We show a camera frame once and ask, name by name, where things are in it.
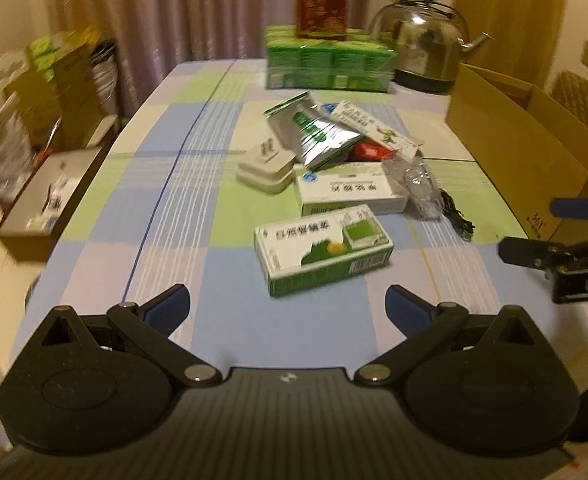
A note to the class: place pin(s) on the silver foil tea pouch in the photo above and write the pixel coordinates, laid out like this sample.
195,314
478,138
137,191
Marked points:
315,138

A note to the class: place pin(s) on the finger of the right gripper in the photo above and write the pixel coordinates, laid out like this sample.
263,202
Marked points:
569,208
533,254

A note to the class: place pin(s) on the clear plastic bag with hooks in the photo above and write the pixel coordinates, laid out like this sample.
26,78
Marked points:
414,179

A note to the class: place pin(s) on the red snack packet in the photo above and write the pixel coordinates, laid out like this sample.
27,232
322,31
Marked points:
368,152

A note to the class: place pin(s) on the blue label toothpick box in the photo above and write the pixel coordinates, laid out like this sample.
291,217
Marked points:
329,107

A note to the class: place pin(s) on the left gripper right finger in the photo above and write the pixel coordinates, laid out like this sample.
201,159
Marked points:
427,328

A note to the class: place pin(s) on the white Mecobalamin tablet box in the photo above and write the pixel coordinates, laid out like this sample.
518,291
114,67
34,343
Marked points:
347,185

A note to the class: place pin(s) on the cardboard boxes on floor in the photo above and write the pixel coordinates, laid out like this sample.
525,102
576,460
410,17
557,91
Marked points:
67,89

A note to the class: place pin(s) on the checkered tablecloth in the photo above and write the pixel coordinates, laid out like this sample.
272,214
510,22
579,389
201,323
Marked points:
166,208

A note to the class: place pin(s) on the red gift box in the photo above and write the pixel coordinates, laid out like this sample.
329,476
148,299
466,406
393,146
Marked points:
321,19

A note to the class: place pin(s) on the white ointment box with cartoon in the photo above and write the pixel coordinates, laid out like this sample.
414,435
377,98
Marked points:
374,129

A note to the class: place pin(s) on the stainless steel kettle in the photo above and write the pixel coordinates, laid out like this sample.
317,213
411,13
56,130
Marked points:
430,39

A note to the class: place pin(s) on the green white medicine box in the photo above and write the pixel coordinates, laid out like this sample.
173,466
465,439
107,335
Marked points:
321,249

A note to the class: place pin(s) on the green tissue multipack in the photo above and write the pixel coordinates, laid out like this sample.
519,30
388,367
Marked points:
357,63

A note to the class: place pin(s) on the brown curtain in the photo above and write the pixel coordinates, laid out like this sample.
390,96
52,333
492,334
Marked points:
524,33

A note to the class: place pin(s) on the crumpled plastic bag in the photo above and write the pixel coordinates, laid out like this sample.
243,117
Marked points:
16,155

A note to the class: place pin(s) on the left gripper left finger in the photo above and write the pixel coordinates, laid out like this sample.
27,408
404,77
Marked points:
148,328

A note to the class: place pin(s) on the brown cardboard box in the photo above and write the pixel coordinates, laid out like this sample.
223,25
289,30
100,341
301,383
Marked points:
531,148

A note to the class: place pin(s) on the pink curtain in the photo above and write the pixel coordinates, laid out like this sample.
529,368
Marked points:
154,36

